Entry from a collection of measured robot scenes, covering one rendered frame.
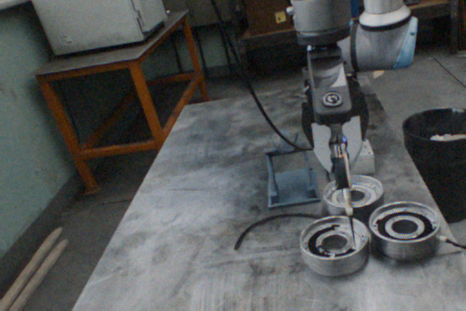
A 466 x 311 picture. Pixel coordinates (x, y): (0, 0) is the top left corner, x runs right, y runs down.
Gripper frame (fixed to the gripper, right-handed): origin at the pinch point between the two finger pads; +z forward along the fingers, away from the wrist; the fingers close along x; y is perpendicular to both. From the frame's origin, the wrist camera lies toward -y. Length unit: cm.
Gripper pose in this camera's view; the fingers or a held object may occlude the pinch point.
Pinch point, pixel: (340, 165)
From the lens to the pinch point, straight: 68.1
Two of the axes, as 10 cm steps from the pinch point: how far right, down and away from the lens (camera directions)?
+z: 1.7, 8.6, 4.9
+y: -0.2, -4.9, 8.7
